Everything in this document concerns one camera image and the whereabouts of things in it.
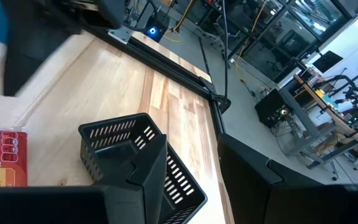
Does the black wall monitor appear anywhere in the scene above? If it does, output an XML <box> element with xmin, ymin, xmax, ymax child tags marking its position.
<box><xmin>312</xmin><ymin>50</ymin><xmax>344</xmax><ymax>74</ymax></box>

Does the wooden workbench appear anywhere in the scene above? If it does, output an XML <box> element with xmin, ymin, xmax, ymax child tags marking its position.
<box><xmin>293</xmin><ymin>73</ymin><xmax>358</xmax><ymax>147</ymax></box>

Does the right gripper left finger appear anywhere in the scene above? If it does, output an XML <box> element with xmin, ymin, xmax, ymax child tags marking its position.
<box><xmin>94</xmin><ymin>134</ymin><xmax>168</xmax><ymax>224</ymax></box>

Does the black slotted plastic basket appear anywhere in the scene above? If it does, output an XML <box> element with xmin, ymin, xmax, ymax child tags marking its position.
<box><xmin>78</xmin><ymin>112</ymin><xmax>208</xmax><ymax>224</ymax></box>

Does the thin grey cable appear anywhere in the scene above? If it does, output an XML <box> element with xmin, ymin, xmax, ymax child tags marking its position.
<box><xmin>221</xmin><ymin>0</ymin><xmax>231</xmax><ymax>102</ymax></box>

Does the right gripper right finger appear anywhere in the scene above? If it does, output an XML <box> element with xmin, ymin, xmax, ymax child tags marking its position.
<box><xmin>218</xmin><ymin>133</ymin><xmax>284</xmax><ymax>224</ymax></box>

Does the grey metal mounting plate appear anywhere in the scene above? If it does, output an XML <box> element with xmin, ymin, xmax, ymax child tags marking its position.
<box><xmin>107</xmin><ymin>25</ymin><xmax>134</xmax><ymax>45</ymax></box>

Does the black box with blue light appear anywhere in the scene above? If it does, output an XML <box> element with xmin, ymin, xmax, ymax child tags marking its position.
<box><xmin>140</xmin><ymin>12</ymin><xmax>171</xmax><ymax>44</ymax></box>

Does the black computer case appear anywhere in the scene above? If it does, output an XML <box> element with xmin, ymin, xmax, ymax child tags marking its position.
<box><xmin>255</xmin><ymin>88</ymin><xmax>291</xmax><ymax>128</ymax></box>

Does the red snack packet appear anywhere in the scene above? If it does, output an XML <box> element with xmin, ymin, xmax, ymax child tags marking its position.
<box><xmin>0</xmin><ymin>129</ymin><xmax>29</xmax><ymax>188</ymax></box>

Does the black aluminium table frame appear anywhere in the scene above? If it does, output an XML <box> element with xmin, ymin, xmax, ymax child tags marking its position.
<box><xmin>79</xmin><ymin>21</ymin><xmax>232</xmax><ymax>139</ymax></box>

